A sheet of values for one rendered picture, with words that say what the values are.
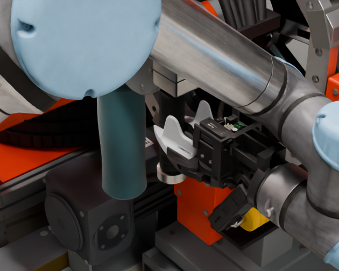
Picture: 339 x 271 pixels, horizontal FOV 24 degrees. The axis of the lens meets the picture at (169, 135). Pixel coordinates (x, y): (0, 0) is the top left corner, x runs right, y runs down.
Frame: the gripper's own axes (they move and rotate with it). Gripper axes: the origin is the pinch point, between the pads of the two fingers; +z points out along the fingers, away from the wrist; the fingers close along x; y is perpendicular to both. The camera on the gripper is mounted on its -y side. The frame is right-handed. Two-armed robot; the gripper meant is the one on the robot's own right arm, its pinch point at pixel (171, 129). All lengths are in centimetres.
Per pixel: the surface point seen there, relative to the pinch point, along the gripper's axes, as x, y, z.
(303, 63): -141, -83, 93
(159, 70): 1.5, 9.9, 0.8
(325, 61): -20.6, 7.7, -9.4
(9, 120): -2, -29, 56
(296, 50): -145, -83, 102
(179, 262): -25, -63, 28
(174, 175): 1.1, -6.6, -1.8
